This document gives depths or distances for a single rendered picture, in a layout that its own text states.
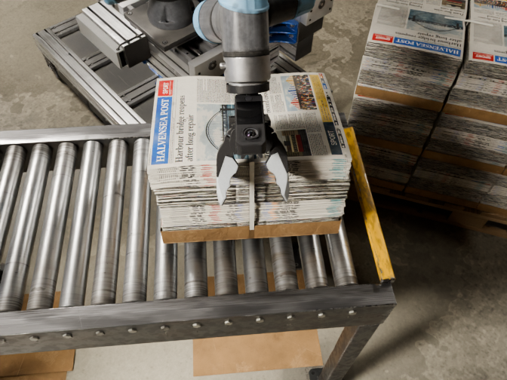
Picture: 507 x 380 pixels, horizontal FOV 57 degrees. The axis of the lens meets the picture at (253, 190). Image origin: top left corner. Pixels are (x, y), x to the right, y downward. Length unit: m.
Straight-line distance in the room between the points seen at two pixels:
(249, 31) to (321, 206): 0.39
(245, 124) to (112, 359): 1.29
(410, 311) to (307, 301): 0.98
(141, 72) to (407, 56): 1.29
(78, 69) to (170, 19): 0.97
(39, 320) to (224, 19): 0.69
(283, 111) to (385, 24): 0.72
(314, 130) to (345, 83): 1.72
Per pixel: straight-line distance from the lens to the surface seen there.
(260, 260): 1.04
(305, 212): 0.97
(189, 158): 0.86
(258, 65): 0.75
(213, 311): 0.99
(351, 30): 2.99
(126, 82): 2.33
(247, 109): 0.75
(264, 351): 1.80
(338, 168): 0.89
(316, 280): 1.03
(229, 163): 0.79
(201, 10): 0.86
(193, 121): 0.94
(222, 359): 1.79
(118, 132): 1.29
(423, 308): 1.97
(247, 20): 0.74
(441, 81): 1.61
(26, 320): 1.08
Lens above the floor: 1.73
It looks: 55 degrees down
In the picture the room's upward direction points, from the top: 2 degrees clockwise
